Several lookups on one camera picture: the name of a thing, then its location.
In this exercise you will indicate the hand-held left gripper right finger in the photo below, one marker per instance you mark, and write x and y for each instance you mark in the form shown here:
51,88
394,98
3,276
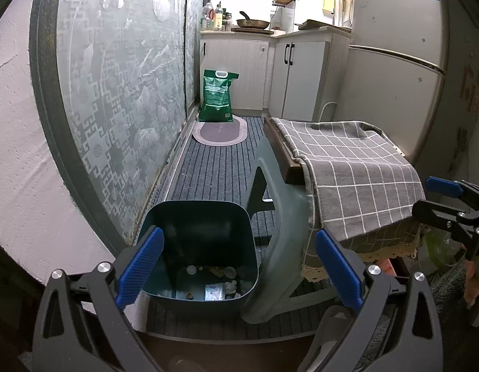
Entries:
338,267

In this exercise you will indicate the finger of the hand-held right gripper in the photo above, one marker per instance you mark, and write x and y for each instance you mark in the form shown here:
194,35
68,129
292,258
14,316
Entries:
443,186
433,213

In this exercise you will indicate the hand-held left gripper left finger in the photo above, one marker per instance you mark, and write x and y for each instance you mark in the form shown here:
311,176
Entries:
140,267

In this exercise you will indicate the white bottle cap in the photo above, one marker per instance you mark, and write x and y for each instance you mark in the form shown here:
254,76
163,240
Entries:
192,268

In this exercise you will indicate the dark teal plastic bin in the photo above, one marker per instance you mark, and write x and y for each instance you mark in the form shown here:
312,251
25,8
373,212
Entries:
200,232

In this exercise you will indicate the beige nut shell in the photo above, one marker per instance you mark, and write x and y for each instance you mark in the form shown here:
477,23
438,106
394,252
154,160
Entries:
214,269

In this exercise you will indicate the blue silver foil packet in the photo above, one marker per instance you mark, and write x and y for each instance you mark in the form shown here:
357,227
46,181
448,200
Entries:
214,292

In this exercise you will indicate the grey round lid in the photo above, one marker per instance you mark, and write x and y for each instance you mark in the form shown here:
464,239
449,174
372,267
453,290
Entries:
228,270

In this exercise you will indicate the white tissue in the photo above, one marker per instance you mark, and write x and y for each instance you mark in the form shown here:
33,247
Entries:
231,286

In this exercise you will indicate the green plastic bag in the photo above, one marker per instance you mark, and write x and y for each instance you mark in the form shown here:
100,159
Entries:
443,250

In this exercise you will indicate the dark grey slipper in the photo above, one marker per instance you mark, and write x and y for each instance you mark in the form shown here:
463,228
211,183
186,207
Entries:
326,325

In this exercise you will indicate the grey green plastic stool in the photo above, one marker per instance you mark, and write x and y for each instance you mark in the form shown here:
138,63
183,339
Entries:
286,221

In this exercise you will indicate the grey checked tablecloth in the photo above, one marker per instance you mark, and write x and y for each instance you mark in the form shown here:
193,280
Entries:
359,170

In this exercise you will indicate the grey striped floor rug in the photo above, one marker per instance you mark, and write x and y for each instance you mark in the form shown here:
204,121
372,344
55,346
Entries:
208,170

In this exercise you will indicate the white refrigerator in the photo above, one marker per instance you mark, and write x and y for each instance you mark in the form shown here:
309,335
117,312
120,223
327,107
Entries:
394,46

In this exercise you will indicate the oval grey pink mat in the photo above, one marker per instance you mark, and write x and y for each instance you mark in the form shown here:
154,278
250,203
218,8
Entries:
220,133

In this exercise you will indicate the white double-door kitchen cabinet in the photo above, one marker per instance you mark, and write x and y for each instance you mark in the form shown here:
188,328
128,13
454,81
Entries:
305,77

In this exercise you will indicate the patterned frosted glass sliding door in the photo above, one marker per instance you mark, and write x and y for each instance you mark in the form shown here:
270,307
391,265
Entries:
119,85

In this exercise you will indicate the green rice bag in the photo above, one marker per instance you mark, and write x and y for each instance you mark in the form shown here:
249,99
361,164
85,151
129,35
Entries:
217,97

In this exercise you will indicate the white single-door kitchen cabinet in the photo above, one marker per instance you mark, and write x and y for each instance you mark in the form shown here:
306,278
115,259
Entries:
235,69

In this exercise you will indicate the dark flat cooktop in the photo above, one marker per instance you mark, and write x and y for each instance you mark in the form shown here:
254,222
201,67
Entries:
251,30

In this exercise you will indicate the metal frying pan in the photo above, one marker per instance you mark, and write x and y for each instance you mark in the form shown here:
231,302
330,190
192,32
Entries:
255,22

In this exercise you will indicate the clear plastic bottle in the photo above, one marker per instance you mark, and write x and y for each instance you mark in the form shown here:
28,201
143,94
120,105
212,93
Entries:
207,17

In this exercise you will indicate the small dark jar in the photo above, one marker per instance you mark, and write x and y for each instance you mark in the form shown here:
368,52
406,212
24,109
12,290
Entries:
227,23

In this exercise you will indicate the yellow label oil bottle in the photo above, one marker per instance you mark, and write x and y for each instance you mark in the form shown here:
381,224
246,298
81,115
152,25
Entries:
218,19

